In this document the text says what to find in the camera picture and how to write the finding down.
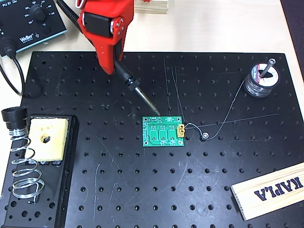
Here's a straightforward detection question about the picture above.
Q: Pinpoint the wooden plank printed KAPLA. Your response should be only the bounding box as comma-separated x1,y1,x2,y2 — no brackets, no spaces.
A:
229,162,304,221

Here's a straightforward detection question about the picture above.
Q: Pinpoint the teal Weller soldering station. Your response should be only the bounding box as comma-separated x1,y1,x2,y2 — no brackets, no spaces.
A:
0,0,67,57

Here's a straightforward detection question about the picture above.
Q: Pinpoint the black perforated breadboard plate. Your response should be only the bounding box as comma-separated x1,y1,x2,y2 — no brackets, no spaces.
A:
0,51,304,228

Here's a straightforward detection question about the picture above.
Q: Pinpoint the green circuit board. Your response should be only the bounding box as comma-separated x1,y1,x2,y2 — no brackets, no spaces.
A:
142,115,185,147

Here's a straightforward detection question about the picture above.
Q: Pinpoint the stacked wooden planks base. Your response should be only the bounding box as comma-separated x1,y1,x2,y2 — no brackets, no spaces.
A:
134,0,169,15

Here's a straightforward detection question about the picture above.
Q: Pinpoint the black soldering iron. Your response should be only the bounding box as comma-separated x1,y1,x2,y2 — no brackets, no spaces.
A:
56,0,160,116

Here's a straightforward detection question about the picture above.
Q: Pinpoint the yellow cleaning sponge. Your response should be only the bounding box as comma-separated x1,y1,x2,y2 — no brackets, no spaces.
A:
28,118,69,162

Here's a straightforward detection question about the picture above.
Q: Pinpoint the thin solder wire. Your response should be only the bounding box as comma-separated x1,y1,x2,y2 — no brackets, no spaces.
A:
184,79,247,141

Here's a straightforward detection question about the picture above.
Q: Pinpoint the yellow power connector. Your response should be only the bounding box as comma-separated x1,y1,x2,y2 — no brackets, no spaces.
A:
176,123,186,138

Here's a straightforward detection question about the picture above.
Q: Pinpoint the solder wire spool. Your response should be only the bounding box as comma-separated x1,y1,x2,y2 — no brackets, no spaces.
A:
244,62,281,98

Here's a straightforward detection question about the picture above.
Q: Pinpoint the metal spring iron holder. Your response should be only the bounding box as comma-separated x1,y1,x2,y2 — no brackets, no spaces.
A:
1,106,46,205

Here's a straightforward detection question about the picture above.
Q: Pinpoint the black soldering stand base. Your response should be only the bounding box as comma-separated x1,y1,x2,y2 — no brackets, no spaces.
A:
0,114,80,228

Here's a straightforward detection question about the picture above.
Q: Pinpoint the metal spool post screw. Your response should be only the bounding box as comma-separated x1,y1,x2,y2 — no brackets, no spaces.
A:
260,58,276,79

